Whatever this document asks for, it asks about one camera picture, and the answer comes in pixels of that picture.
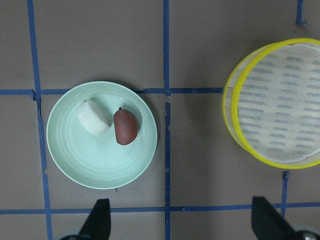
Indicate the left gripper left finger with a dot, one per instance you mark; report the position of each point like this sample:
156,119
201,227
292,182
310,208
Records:
98,223

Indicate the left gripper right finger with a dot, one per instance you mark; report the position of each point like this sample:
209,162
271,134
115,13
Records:
267,223

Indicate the brown bun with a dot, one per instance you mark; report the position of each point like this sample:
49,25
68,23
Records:
126,126

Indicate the white bun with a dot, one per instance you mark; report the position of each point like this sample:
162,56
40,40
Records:
92,118

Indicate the yellow steamer basket centre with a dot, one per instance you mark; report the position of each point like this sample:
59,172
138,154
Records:
271,103

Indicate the mint green plate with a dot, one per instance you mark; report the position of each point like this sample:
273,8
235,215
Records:
99,162

